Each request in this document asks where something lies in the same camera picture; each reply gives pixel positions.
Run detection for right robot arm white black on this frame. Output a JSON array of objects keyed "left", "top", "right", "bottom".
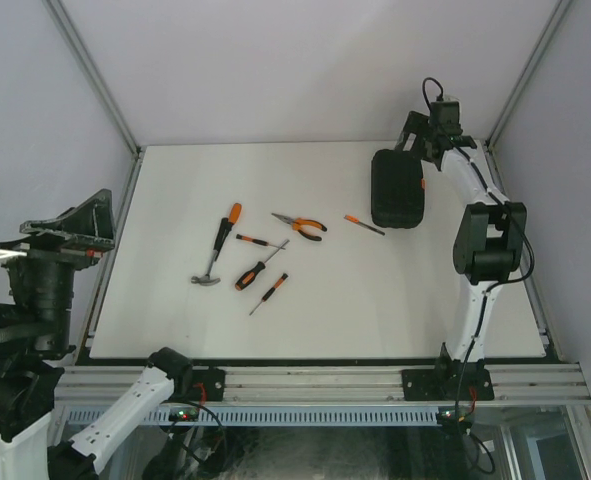
[{"left": 396, "top": 111, "right": 526, "bottom": 399}]

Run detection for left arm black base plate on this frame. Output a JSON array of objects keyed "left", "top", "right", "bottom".
[{"left": 170, "top": 368, "right": 226, "bottom": 403}]

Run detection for small precision screwdriver orange lower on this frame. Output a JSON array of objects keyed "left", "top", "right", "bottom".
[{"left": 249, "top": 272, "right": 289, "bottom": 316}]

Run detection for right camera black cable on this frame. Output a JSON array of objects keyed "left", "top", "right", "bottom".
[{"left": 422, "top": 77, "right": 534, "bottom": 401}]

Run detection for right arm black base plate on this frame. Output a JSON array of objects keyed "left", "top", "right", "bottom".
[{"left": 401, "top": 369, "right": 495, "bottom": 401}]

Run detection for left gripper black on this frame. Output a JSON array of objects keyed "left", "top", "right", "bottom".
[{"left": 0, "top": 186, "right": 119, "bottom": 348}]

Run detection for long nose pliers orange handles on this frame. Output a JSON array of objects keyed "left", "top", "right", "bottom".
[{"left": 272, "top": 213, "right": 328, "bottom": 242}]

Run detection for small utility knife orange tip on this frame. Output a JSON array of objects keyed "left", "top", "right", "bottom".
[{"left": 344, "top": 215, "right": 385, "bottom": 236}]

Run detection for small screwdriver orange black upper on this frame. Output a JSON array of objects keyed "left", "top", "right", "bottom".
[{"left": 235, "top": 234, "right": 284, "bottom": 250}]

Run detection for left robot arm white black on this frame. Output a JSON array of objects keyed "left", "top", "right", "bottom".
[{"left": 0, "top": 189, "right": 194, "bottom": 479}]

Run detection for claw hammer orange black handle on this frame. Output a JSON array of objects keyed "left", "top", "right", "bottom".
[{"left": 191, "top": 203, "right": 242, "bottom": 286}]

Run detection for black plastic tool case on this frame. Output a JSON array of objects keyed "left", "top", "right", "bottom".
[{"left": 370, "top": 149, "right": 425, "bottom": 229}]

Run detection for grey slotted cable duct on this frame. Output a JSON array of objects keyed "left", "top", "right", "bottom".
[{"left": 64, "top": 405, "right": 451, "bottom": 427}]

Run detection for aluminium front rail frame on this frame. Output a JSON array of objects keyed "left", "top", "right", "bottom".
[{"left": 55, "top": 364, "right": 591, "bottom": 406}]

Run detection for large screwdriver black orange handle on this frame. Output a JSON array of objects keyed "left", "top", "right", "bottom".
[{"left": 234, "top": 239, "right": 290, "bottom": 291}]

